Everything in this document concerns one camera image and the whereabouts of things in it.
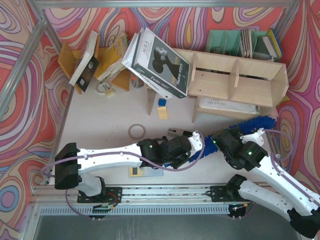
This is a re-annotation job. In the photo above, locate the pink figurine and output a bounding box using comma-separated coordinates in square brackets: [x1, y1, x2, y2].
[269, 107, 279, 119]

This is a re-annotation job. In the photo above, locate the black cover book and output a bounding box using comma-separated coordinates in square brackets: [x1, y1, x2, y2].
[69, 30, 100, 92]

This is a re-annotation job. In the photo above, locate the yellow books stack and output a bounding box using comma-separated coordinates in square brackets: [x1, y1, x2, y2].
[95, 32, 129, 83]

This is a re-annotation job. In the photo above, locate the beige tape roll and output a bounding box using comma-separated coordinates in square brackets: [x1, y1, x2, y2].
[127, 123, 146, 139]

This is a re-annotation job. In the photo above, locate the pens cup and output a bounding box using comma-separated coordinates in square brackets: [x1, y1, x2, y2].
[129, 73, 144, 89]

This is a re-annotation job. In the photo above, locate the Twins story book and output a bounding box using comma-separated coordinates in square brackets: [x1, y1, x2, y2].
[131, 28, 190, 99]

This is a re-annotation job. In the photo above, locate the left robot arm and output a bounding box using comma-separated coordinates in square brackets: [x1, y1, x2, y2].
[54, 131, 205, 197]

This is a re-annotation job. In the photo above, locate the white paperback book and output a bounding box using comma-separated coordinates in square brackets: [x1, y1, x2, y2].
[121, 28, 173, 100]

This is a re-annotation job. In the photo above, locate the black aluminium rail base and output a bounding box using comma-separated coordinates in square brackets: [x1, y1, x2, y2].
[77, 184, 248, 204]

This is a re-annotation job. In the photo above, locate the blue bound notebook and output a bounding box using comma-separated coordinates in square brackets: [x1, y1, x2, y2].
[262, 28, 284, 62]

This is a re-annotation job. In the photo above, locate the blue microfiber duster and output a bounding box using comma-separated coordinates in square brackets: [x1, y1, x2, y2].
[200, 116, 276, 159]

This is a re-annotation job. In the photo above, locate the blue eraser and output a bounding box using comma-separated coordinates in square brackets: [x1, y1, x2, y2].
[158, 98, 167, 107]

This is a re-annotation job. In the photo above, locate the yellow wooden book stand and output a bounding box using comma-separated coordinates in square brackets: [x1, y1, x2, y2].
[58, 36, 130, 94]

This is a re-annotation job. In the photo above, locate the silver black stapler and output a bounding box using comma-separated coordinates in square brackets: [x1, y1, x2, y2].
[167, 128, 193, 138]

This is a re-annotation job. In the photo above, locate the key ring with padlock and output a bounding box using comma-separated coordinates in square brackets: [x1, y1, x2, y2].
[96, 81, 116, 97]

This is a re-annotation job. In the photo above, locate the yellow grey calculator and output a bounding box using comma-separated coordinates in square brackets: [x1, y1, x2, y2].
[129, 167, 164, 178]

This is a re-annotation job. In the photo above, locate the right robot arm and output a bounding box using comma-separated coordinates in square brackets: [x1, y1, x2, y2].
[210, 127, 320, 239]

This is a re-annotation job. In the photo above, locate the light wooden bookshelf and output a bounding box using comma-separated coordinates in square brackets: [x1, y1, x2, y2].
[145, 48, 290, 123]

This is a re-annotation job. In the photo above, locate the teal desk organizer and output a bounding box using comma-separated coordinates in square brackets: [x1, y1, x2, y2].
[205, 28, 278, 62]

